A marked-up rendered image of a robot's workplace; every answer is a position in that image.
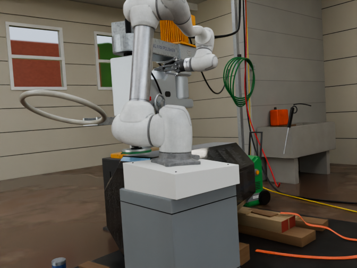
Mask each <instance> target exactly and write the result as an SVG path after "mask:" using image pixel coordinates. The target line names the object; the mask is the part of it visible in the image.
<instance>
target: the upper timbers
mask: <svg viewBox="0 0 357 268"><path fill-rule="evenodd" d="M241 209H245V210H248V209H250V208H248V207H241ZM264 211H266V210H264ZM269 212H273V211H269ZM274 213H278V215H276V216H272V217H267V216H263V215H259V214H254V213H249V214H247V215H241V214H238V215H237V220H238V224H240V225H245V226H249V227H253V228H258V229H264V230H268V231H273V232H278V233H283V232H285V231H287V230H288V229H290V228H292V227H294V226H296V225H295V215H294V214H280V212H274Z"/></svg>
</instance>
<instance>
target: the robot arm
mask: <svg viewBox="0 0 357 268"><path fill-rule="evenodd" d="M123 13H124V16H125V18H126V19H127V20H128V21H129V22H131V25H132V28H133V29H134V35H133V49H132V67H131V82H130V97H129V101H128V102H126V103H125V104H124V106H123V109H122V111H121V113H120V114H118V115H117V116H116V117H115V118H114V120H113V123H112V134H113V136H114V137H115V138H116V139H117V140H118V141H120V142H122V143H125V144H128V145H131V146H140V147H149V146H155V147H159V157H158V158H153V159H151V162H152V163H157V164H160V165H163V166H165V167H173V166H183V165H198V164H201V162H200V161H199V159H200V156H199V155H194V154H192V123H191V118H190V115H189V113H188V111H187V110H186V108H185V107H184V106H178V105H165V106H163V107H162V108H161V109H160V110H159V114H155V112H154V108H153V106H152V105H151V104H150V103H149V101H150V85H151V69H152V53H153V44H154V31H155V30H156V29H157V26H158V24H159V22H160V20H170V21H173V22H174V23H175V24H176V25H177V26H178V28H179V29H180V30H181V31H182V32H183V34H184V35H186V36H187V37H194V36H195V45H196V47H197V50H196V53H195V56H194V57H190V58H186V59H184V60H178V59H177V57H173V58H172V59H171V60H169V61H166V62H164V63H163V64H164V65H162V66H159V68H154V71H160V72H164V74H171V75H174V76H176V77H178V73H180V72H184V71H186V72H194V71H198V72H203V71H209V70H212V69H214V68H216V66H217V64H218V58H217V56H216V55H214V54H212V52H213V47H214V39H215V37H214V32H213V31H212V29H210V28H207V27H205V28H203V27H202V26H193V25H192V20H191V13H190V8H189V5H188V3H187V1H186V0H126V1H125V3H124V5H123ZM173 61H175V62H174V64H169V65H167V64H168V63H171V62H173ZM171 66H173V68H170V69H165V68H166V67H171ZM172 70H174V71H175V72H177V73H169V72H167V71H172Z"/></svg>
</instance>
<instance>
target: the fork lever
mask: <svg viewBox="0 0 357 268"><path fill-rule="evenodd" d="M100 118H101V117H96V118H83V120H84V121H90V120H98V119H100ZM114 118H115V117H107V119H106V121H105V122H103V123H101V124H89V125H83V126H90V125H112V123H113V120H114Z"/></svg>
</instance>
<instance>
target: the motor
mask: <svg viewBox="0 0 357 268"><path fill-rule="evenodd" d="M191 20H192V25H193V26H195V25H196V21H195V16H194V15H191ZM160 35H161V40H163V41H167V42H170V43H173V44H182V45H187V46H190V47H196V45H192V44H189V40H188V37H187V36H186V35H184V34H183V32H182V31H181V30H180V29H179V28H178V26H177V25H176V24H175V23H174V22H173V21H170V20H160Z"/></svg>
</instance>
